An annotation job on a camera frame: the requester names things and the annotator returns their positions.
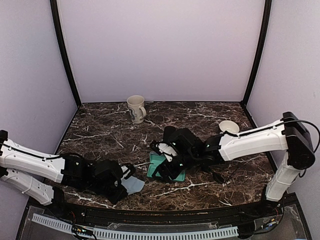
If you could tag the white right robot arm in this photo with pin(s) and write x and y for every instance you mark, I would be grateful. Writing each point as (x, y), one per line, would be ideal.
(183, 150)

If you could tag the black hard glasses case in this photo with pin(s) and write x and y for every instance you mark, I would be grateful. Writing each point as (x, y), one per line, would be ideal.
(168, 131)

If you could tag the white slotted cable duct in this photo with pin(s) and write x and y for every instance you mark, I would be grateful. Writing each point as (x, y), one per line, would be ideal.
(134, 232)

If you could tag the black frame sunglasses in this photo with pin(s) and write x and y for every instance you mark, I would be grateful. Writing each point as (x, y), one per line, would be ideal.
(218, 178)

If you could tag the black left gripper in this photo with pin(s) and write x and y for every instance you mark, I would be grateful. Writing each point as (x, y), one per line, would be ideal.
(121, 193)

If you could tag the black frame post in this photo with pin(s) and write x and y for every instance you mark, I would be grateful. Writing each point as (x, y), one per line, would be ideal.
(63, 51)
(259, 51)

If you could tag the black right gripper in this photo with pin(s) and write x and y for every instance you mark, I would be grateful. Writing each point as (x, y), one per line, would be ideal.
(162, 169)

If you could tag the left black frame post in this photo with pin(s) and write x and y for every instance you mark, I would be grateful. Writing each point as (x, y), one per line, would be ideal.
(63, 51)

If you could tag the cream ceramic mug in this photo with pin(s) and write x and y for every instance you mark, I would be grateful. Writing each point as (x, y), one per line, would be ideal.
(136, 106)

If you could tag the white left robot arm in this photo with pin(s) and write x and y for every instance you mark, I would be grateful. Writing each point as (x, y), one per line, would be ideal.
(19, 164)

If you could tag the blue textured glasses case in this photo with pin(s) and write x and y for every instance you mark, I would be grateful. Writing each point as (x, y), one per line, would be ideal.
(155, 160)

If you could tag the white and green bowl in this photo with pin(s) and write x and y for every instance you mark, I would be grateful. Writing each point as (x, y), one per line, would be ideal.
(229, 126)

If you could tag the right black frame post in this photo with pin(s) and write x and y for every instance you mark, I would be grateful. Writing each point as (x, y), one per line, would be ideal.
(259, 51)

